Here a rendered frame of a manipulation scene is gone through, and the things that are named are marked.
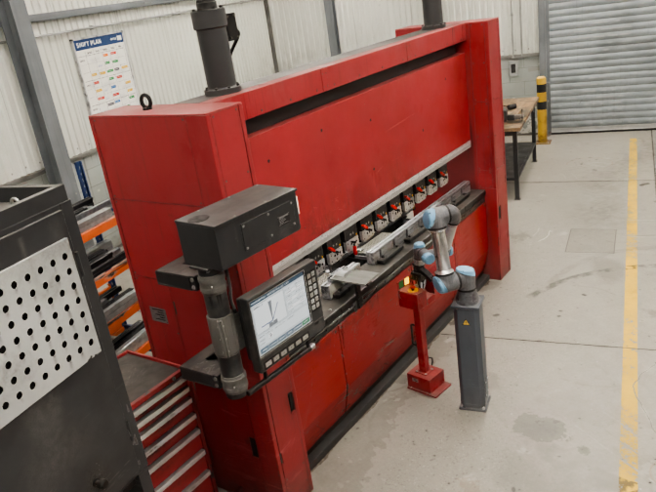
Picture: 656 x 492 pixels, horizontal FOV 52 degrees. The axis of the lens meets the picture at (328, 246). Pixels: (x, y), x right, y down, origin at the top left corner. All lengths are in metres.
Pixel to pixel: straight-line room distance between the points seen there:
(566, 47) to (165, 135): 8.70
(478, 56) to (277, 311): 3.51
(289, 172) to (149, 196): 0.82
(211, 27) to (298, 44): 8.95
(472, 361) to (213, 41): 2.51
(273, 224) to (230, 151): 0.49
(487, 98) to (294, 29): 7.02
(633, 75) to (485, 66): 5.68
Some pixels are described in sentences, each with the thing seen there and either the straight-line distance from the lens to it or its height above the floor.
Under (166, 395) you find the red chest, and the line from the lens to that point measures 3.64.
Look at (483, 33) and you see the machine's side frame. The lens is 5.85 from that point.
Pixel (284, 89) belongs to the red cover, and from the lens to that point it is 3.82.
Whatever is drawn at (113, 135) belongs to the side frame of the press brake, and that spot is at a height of 2.20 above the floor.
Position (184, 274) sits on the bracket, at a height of 1.70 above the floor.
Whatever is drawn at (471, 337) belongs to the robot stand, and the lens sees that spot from 4.41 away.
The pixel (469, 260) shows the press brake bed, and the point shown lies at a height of 0.38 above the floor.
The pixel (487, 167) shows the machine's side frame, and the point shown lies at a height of 1.08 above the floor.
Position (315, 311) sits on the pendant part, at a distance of 3.16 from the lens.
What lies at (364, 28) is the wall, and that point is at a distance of 11.97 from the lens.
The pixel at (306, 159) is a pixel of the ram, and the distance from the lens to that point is 4.00.
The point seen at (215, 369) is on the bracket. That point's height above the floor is 1.21.
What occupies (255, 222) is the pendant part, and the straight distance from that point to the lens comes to 2.81.
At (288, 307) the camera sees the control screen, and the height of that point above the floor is 1.46.
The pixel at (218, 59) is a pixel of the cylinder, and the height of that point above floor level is 2.48.
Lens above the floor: 2.76
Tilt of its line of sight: 21 degrees down
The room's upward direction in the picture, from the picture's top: 9 degrees counter-clockwise
